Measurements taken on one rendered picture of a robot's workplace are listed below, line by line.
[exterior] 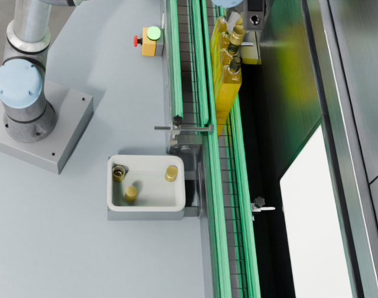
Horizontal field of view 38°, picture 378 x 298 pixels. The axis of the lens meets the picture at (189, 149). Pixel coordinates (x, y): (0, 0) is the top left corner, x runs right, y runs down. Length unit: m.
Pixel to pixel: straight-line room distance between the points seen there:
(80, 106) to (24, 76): 0.26
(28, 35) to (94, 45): 0.48
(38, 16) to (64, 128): 0.38
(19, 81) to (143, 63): 0.55
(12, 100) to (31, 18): 0.22
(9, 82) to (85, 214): 0.44
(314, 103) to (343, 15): 0.20
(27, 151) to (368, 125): 0.98
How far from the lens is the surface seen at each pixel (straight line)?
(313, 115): 1.28
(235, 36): 1.48
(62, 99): 1.73
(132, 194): 1.61
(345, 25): 1.24
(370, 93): 1.11
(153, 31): 1.87
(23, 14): 1.46
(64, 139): 1.66
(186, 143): 1.62
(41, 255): 1.62
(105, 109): 1.81
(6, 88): 1.51
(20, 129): 1.63
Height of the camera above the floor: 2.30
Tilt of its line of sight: 62 degrees down
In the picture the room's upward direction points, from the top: 18 degrees clockwise
